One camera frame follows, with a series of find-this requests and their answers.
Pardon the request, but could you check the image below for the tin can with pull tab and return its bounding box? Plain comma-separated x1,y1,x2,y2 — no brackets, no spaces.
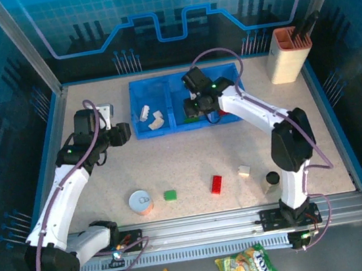
127,188,156,218

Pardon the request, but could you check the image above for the square green lego brick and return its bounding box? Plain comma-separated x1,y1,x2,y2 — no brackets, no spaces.
163,189,178,203

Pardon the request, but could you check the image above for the long red lego brick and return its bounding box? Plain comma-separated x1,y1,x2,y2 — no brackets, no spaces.
208,174,227,195

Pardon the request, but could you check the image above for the small white lego brick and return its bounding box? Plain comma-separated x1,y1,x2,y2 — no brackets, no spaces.
237,164,253,179

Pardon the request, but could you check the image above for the beige knife block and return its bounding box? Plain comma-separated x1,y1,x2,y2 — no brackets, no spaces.
260,23,318,86

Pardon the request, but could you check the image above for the small jar with black lid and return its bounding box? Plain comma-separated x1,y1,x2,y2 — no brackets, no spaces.
261,170,284,195

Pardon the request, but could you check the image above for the small LED controller board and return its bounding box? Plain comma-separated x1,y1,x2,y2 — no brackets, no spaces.
289,228,321,251
107,248,126,270

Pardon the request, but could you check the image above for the green candy bag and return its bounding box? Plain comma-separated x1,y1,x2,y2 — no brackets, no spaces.
213,240,281,271

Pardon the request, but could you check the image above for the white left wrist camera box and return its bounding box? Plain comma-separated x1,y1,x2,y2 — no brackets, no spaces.
96,102,119,132

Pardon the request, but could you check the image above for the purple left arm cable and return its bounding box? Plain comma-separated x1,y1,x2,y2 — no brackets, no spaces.
13,93,154,271

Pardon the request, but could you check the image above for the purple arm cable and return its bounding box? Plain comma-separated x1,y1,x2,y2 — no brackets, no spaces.
13,93,154,271
188,33,346,263

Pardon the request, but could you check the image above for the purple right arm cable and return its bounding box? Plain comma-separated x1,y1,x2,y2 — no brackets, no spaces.
188,33,346,263

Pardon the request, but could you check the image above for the aluminium front rail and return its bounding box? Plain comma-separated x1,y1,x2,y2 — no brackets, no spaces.
19,189,362,270

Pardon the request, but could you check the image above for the black knife handle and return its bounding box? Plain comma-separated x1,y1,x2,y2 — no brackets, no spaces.
288,9,324,41

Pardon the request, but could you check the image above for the slotted grey cable duct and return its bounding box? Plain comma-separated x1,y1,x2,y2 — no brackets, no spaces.
77,230,294,271

